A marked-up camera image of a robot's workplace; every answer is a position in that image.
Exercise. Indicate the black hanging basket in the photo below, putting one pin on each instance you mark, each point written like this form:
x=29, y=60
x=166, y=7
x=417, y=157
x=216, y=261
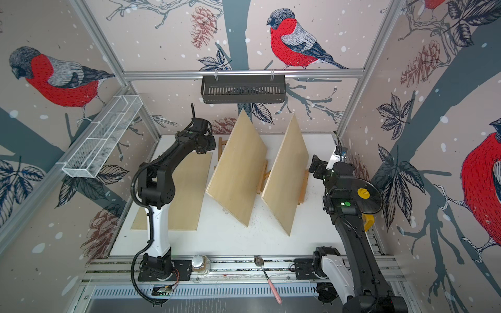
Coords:
x=238, y=89

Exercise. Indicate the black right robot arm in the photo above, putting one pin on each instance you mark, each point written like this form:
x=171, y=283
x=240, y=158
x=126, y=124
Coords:
x=360, y=285

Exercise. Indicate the wooden easel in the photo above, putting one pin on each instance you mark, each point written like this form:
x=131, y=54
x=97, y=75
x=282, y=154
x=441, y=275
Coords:
x=221, y=145
x=263, y=177
x=301, y=198

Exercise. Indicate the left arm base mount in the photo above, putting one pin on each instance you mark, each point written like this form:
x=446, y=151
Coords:
x=182, y=271

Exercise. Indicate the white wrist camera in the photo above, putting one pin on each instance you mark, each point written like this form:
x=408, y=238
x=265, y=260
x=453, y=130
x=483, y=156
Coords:
x=339, y=155

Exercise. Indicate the small glass jar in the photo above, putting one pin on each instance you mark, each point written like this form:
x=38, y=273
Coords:
x=199, y=264

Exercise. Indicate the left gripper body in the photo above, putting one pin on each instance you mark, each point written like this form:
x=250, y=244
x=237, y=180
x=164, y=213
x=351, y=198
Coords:
x=209, y=145

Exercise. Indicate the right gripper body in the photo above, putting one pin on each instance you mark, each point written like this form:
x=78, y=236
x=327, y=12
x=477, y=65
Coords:
x=323, y=172

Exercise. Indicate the plywood board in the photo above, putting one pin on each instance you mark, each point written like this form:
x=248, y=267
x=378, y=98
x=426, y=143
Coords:
x=239, y=170
x=190, y=179
x=283, y=187

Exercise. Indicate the white wire mesh basket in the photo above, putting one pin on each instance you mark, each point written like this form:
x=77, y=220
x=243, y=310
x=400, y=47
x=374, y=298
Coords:
x=93, y=152

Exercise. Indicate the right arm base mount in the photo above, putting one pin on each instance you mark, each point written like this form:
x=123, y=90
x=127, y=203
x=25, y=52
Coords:
x=304, y=270

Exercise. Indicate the spoon with pink handle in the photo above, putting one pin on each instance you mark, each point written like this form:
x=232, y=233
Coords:
x=259, y=262

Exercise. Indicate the small circuit board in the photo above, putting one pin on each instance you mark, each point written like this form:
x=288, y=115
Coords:
x=163, y=291

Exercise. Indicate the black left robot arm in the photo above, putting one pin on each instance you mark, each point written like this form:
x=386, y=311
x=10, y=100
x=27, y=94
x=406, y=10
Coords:
x=153, y=188

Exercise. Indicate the black disc yellow knob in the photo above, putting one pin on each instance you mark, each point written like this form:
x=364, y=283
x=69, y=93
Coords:
x=367, y=198

